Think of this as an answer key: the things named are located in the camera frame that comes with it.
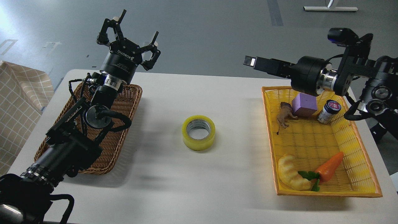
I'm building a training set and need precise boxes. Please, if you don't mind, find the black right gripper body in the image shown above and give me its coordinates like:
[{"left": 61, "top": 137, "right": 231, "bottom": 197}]
[{"left": 290, "top": 56, "right": 328, "bottom": 96}]

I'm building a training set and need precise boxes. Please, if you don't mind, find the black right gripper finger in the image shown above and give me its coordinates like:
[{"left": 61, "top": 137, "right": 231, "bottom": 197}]
[
  {"left": 243, "top": 56, "right": 295, "bottom": 68},
  {"left": 253, "top": 67, "right": 291, "bottom": 78}
]

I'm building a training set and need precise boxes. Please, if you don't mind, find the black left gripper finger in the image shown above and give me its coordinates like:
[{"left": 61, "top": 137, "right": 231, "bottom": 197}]
[
  {"left": 96, "top": 9, "right": 127, "bottom": 47},
  {"left": 136, "top": 31, "right": 161, "bottom": 71}
]

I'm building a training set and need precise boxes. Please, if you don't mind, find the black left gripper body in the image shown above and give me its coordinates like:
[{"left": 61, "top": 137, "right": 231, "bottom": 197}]
[{"left": 100, "top": 38, "right": 143, "bottom": 84}]

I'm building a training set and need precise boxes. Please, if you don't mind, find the yellow tape roll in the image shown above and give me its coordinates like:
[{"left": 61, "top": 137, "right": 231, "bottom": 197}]
[{"left": 181, "top": 115, "right": 216, "bottom": 151}]

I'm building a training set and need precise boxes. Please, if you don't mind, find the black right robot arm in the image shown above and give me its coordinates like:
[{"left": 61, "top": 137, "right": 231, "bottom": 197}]
[{"left": 243, "top": 27, "right": 398, "bottom": 138}]

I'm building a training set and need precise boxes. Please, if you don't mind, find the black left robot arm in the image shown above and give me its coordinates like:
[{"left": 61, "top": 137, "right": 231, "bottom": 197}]
[{"left": 1, "top": 10, "right": 161, "bottom": 224}]

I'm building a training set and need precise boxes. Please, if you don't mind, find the purple foam block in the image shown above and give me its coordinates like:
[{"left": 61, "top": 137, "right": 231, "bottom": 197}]
[{"left": 292, "top": 93, "right": 317, "bottom": 118}]

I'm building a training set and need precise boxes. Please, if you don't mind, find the brown toy animal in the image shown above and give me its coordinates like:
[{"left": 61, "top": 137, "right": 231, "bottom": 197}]
[{"left": 277, "top": 102, "right": 298, "bottom": 135}]

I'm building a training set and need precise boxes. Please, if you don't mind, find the small jar blue lid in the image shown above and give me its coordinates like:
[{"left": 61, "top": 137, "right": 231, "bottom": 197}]
[{"left": 317, "top": 100, "right": 342, "bottom": 124}]

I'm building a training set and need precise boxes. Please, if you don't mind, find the white metal stand base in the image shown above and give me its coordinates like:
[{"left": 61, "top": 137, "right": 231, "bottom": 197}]
[{"left": 303, "top": 0, "right": 359, "bottom": 12}]

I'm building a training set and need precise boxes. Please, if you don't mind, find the yellow plastic basket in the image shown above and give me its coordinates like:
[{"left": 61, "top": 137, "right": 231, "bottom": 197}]
[{"left": 262, "top": 86, "right": 382, "bottom": 198}]

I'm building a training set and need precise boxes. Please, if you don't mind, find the beige checkered cloth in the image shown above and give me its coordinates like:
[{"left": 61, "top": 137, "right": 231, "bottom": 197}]
[{"left": 0, "top": 61, "right": 54, "bottom": 175}]

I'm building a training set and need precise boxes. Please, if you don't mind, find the yellow toy croissant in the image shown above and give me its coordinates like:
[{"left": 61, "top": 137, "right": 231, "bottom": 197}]
[{"left": 278, "top": 154, "right": 312, "bottom": 191}]

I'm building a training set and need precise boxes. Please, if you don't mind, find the orange toy carrot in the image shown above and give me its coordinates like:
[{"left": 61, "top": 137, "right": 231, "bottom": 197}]
[{"left": 298, "top": 152, "right": 344, "bottom": 192}]

